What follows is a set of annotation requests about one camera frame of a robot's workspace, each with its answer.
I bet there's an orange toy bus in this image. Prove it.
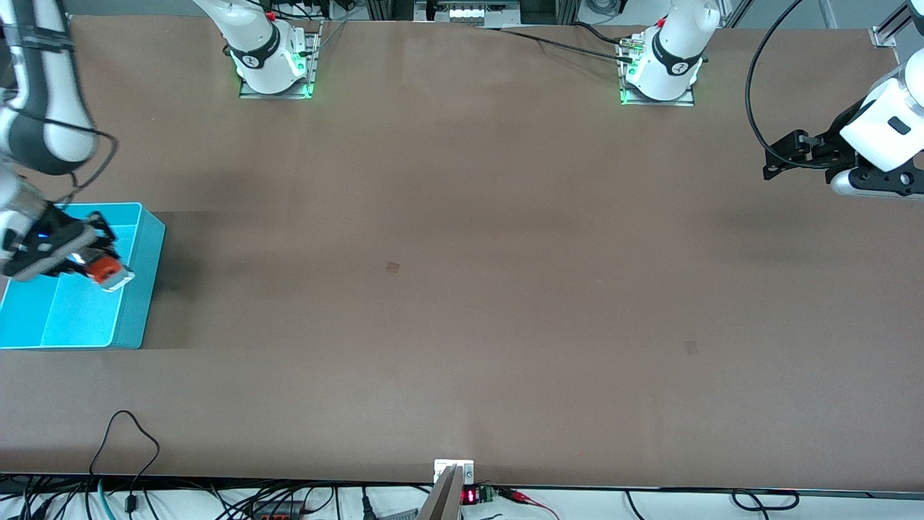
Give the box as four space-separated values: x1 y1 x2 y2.
82 252 136 294

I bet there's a blue plastic box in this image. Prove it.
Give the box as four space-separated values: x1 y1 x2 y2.
0 201 167 350

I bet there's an aluminium corner profile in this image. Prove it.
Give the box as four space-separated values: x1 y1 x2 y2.
869 0 912 51

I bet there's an orange power connector block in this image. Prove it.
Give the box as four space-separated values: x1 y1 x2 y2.
249 498 313 520

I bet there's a bright lit background device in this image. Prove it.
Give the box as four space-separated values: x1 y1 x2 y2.
446 3 522 23

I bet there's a red clip lead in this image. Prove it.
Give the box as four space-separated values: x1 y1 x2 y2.
497 487 561 520

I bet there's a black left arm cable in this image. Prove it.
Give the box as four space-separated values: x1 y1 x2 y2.
745 0 834 171

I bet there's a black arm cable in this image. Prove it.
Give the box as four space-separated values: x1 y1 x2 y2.
0 105 119 211
745 0 834 171

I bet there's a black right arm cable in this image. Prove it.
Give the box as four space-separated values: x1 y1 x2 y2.
0 105 119 211

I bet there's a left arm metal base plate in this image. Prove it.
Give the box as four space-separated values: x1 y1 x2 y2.
617 35 698 108

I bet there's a thin black looped cable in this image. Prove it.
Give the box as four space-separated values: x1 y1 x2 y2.
88 409 162 515

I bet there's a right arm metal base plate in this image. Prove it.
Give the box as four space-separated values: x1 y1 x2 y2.
238 20 323 100

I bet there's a short black table cable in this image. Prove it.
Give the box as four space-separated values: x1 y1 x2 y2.
569 21 633 46

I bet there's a long black table cable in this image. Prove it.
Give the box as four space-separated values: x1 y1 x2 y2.
476 25 637 66

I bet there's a black coiled floor cable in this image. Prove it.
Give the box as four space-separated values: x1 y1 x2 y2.
729 489 802 512

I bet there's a white camera bracket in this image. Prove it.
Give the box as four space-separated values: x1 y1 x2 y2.
434 459 476 485

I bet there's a grey metal camera bar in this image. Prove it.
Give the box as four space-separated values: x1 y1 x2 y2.
417 465 463 520

